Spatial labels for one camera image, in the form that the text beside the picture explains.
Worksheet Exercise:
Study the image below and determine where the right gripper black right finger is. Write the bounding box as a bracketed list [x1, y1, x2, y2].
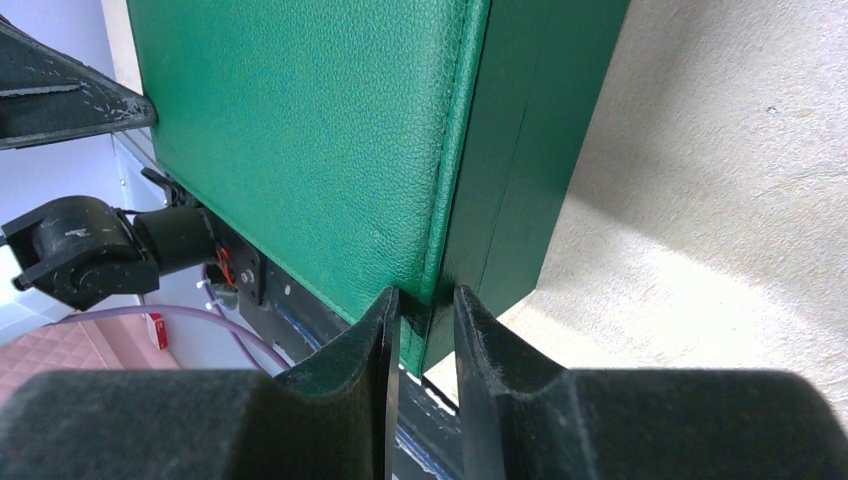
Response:
[453, 286, 847, 479]

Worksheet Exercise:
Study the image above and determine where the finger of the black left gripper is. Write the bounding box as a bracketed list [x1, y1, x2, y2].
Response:
[1, 18, 158, 150]

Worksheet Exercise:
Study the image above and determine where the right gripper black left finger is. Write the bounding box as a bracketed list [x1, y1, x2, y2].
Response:
[0, 286, 401, 480]

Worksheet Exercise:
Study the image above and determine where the green jewelry box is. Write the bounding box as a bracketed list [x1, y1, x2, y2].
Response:
[128, 1, 629, 374]

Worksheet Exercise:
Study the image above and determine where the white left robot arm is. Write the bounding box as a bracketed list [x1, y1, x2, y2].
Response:
[1, 21, 266, 311]

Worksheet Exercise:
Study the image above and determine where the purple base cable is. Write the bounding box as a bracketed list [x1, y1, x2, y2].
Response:
[59, 264, 293, 372]

